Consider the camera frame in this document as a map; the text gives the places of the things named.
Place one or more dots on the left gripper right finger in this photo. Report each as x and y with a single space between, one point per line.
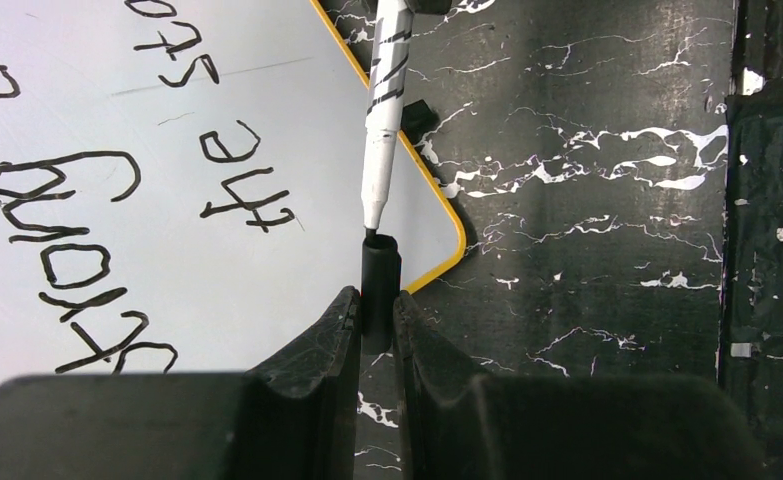
459 420

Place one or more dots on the metal whiteboard stand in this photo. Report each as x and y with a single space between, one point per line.
417 119

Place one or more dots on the white black whiteboard marker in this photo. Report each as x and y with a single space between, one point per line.
388 67

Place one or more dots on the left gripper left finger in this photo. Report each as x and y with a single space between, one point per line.
293 416

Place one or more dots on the black marker cap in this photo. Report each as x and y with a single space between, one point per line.
380 285

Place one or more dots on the yellow framed whiteboard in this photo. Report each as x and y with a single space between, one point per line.
179 182

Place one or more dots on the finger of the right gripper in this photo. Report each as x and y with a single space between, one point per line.
430 7

